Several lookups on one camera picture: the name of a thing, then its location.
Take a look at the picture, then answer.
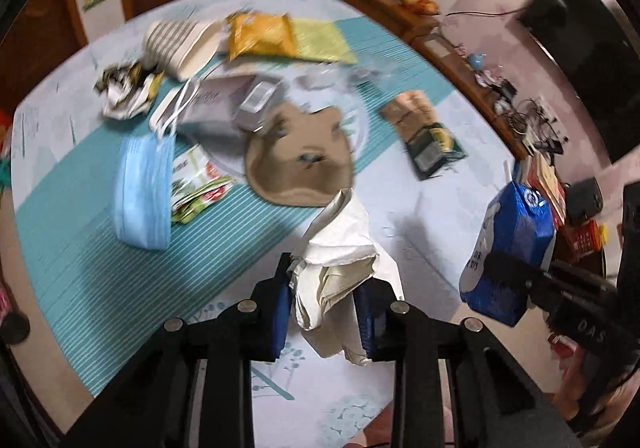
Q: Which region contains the yellow paper sheet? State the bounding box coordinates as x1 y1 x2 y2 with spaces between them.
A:
292 18 359 65

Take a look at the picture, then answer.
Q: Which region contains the tree print tablecloth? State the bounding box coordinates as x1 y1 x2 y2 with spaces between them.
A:
10 0 516 448

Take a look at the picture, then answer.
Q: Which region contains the stack of folders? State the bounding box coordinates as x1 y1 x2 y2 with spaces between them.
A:
510 155 568 225

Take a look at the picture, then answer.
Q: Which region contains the brown green snack packet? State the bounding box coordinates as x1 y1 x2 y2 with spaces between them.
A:
381 90 468 180

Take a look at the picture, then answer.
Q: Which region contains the blue snack bag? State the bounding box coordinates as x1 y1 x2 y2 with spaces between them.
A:
459 160 557 327

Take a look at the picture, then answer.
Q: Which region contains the tangle of black cables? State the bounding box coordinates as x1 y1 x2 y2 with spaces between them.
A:
495 95 568 156

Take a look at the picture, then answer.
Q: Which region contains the person's right hand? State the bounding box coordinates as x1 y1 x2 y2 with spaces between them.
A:
552 357 585 425

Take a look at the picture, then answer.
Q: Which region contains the white cloth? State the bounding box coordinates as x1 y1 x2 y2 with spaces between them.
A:
289 188 403 365

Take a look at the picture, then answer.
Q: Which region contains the green white snack packet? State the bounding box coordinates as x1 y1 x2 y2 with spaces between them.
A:
170 144 235 225

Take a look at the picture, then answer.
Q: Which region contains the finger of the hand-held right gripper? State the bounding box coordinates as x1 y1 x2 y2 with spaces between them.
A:
482 250 621 302

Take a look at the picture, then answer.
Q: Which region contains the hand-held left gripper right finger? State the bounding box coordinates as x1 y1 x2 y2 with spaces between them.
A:
354 278 583 448

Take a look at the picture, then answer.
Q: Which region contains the crumpled black yellow wrapper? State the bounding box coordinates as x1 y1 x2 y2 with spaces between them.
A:
95 59 165 120

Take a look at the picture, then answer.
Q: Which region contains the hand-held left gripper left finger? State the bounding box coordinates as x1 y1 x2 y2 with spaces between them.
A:
60 253 294 448

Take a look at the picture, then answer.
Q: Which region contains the yellow snack packet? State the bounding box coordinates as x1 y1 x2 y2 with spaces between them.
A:
226 12 298 61

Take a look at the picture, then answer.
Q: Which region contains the small grey box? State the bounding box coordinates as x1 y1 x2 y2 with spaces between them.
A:
235 80 278 131

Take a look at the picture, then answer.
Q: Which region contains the grey tissue packet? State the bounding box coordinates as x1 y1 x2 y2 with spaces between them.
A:
177 75 261 139

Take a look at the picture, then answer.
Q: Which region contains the black television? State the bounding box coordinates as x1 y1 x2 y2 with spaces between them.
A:
515 0 640 164

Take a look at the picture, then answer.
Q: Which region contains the blue face mask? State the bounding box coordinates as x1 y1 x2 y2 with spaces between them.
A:
114 78 201 250

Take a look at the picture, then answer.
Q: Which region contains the clear plastic bottle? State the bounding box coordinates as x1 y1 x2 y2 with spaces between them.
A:
292 59 401 104

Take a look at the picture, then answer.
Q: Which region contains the black box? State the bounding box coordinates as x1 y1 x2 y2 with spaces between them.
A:
567 177 604 224

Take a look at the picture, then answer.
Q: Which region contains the wooden cabinet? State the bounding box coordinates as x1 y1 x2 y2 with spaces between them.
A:
340 0 442 45

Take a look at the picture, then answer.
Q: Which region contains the wooden television stand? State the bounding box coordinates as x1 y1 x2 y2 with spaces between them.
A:
410 28 571 169

